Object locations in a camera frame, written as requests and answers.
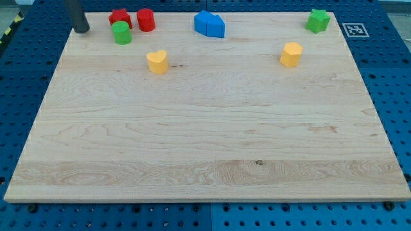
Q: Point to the blue pentagon block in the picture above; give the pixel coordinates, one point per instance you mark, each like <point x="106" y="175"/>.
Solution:
<point x="215" y="27"/>

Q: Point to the red cylinder block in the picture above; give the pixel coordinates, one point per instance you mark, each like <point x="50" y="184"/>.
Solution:
<point x="146" y="20"/>

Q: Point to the green cylinder block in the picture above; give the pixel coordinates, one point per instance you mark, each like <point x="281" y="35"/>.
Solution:
<point x="121" y="32"/>

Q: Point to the black bolt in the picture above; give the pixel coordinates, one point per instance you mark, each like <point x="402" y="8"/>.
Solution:
<point x="32" y="208"/>
<point x="389" y="205"/>

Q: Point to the blue cube block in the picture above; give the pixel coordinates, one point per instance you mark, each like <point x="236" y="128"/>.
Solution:
<point x="200" y="22"/>

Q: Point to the light wooden board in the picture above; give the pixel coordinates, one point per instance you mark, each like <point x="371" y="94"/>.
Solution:
<point x="227" y="122"/>

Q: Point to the white fiducial marker tag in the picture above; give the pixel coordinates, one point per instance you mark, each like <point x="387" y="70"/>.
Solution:
<point x="355" y="30"/>

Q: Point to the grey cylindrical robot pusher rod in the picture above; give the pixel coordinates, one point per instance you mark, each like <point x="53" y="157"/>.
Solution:
<point x="77" y="16"/>

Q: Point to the black bolt left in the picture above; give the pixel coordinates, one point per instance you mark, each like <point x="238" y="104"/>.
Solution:
<point x="32" y="208"/>

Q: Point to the green star block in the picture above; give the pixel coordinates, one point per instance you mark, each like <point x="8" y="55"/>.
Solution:
<point x="318" y="21"/>

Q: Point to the yellow hexagon block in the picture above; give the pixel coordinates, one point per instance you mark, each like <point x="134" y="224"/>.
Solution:
<point x="291" y="54"/>

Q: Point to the yellow heart block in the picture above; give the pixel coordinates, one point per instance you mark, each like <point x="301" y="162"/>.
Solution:
<point x="157" y="61"/>

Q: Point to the red star block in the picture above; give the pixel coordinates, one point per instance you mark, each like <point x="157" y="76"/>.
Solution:
<point x="120" y="15"/>

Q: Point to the black bolt right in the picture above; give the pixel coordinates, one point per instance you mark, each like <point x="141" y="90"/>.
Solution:
<point x="389" y="205"/>

